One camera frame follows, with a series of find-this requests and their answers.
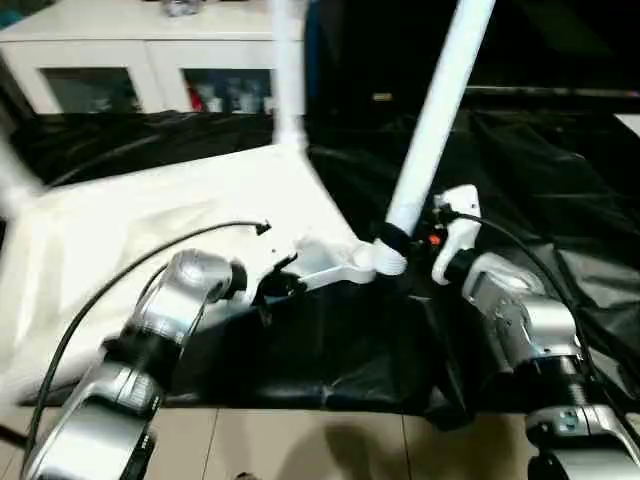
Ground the white plastic table leg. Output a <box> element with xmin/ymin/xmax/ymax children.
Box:
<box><xmin>0</xmin><ymin>112</ymin><xmax>47</xmax><ymax>217</ymax></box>
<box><xmin>372</xmin><ymin>0</ymin><xmax>497</xmax><ymax>277</ymax></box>
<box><xmin>268</xmin><ymin>0</ymin><xmax>310</xmax><ymax>152</ymax></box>

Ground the white plastic table top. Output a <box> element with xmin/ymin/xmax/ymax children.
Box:
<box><xmin>0</xmin><ymin>141</ymin><xmax>410</xmax><ymax>402</ymax></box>

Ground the black mat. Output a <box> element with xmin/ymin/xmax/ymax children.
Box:
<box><xmin>0</xmin><ymin>93</ymin><xmax>640</xmax><ymax>432</ymax></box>

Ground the black box with gold label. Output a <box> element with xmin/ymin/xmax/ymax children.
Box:
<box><xmin>307</xmin><ymin>0</ymin><xmax>469</xmax><ymax>126</ymax></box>

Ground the dark long bar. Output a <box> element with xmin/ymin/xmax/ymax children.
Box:
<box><xmin>463</xmin><ymin>83</ymin><xmax>640</xmax><ymax>100</ymax></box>

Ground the white flat board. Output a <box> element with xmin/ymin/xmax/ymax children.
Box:
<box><xmin>612</xmin><ymin>111</ymin><xmax>640</xmax><ymax>140</ymax></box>

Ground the white cabinet with glass doors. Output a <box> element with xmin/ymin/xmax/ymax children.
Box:
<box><xmin>0</xmin><ymin>0</ymin><xmax>310</xmax><ymax>117</ymax></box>

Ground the dark crumpled bundle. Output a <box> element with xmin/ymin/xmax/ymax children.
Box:
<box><xmin>163</xmin><ymin>0</ymin><xmax>205</xmax><ymax>20</ymax></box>

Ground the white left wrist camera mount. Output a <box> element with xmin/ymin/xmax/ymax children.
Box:
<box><xmin>234</xmin><ymin>226</ymin><xmax>302</xmax><ymax>307</ymax></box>

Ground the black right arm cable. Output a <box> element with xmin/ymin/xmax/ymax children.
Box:
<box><xmin>438</xmin><ymin>211</ymin><xmax>607</xmax><ymax>394</ymax></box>

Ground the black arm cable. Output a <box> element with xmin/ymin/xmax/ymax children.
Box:
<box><xmin>23</xmin><ymin>217</ymin><xmax>275</xmax><ymax>454</ymax></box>
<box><xmin>438</xmin><ymin>211</ymin><xmax>607</xmax><ymax>394</ymax></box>

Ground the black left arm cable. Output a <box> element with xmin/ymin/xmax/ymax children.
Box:
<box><xmin>23</xmin><ymin>217</ymin><xmax>275</xmax><ymax>454</ymax></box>

